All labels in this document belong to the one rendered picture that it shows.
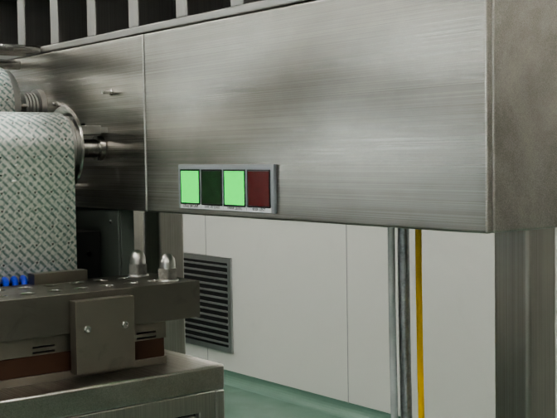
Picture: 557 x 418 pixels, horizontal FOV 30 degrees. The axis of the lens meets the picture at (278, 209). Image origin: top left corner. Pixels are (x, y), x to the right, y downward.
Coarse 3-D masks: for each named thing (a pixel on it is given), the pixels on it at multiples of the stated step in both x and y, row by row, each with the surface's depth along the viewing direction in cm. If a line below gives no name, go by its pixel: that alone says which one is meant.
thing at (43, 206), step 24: (0, 192) 169; (24, 192) 172; (48, 192) 175; (72, 192) 177; (0, 216) 169; (24, 216) 172; (48, 216) 175; (72, 216) 177; (0, 240) 170; (24, 240) 172; (48, 240) 175; (72, 240) 178; (0, 264) 170; (24, 264) 172; (48, 264) 175; (72, 264) 178
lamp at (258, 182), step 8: (248, 176) 151; (256, 176) 150; (264, 176) 148; (248, 184) 151; (256, 184) 150; (264, 184) 148; (248, 192) 151; (256, 192) 150; (264, 192) 148; (256, 200) 150; (264, 200) 148
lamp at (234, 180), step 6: (228, 174) 155; (234, 174) 154; (240, 174) 153; (228, 180) 155; (234, 180) 154; (240, 180) 153; (228, 186) 155; (234, 186) 154; (240, 186) 153; (228, 192) 155; (234, 192) 154; (240, 192) 153; (228, 198) 155; (234, 198) 154; (240, 198) 153; (228, 204) 156; (234, 204) 154; (240, 204) 153
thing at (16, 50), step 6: (0, 48) 200; (6, 48) 201; (12, 48) 202; (18, 48) 202; (24, 48) 203; (30, 48) 204; (36, 48) 205; (0, 54) 208; (6, 54) 208; (12, 54) 209; (18, 54) 210; (24, 54) 211; (30, 54) 208
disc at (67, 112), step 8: (56, 112) 184; (64, 112) 182; (72, 112) 179; (72, 120) 179; (80, 128) 178; (80, 136) 177; (80, 144) 177; (80, 152) 177; (80, 160) 177; (80, 168) 178
